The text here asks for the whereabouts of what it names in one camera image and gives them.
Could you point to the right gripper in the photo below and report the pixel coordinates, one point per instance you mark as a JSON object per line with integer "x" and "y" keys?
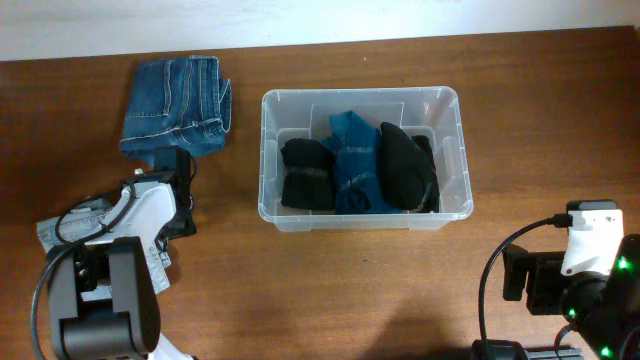
{"x": 522, "y": 265}

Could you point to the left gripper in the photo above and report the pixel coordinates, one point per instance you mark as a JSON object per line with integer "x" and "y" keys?
{"x": 186, "y": 225}

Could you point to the dark blue jeans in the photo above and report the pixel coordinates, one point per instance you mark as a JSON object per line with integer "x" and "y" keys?
{"x": 180, "y": 101}

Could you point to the light blue jeans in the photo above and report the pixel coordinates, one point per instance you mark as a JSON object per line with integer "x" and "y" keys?
{"x": 83, "y": 219}

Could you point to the small black garment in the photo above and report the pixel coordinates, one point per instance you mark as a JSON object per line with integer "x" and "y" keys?
{"x": 308, "y": 183}

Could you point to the large black garment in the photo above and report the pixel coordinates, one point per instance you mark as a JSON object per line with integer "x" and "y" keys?
{"x": 407, "y": 171}

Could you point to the blue garment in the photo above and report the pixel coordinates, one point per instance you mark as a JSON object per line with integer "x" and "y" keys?
{"x": 355, "y": 144}

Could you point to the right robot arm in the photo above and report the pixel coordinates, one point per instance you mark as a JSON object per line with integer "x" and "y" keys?
{"x": 603, "y": 309}

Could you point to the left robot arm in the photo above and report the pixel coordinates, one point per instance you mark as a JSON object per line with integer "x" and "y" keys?
{"x": 101, "y": 298}

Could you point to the clear plastic storage container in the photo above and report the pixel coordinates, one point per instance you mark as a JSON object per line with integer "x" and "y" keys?
{"x": 432, "y": 111}

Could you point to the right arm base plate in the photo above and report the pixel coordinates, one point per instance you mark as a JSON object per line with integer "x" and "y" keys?
{"x": 511, "y": 350}

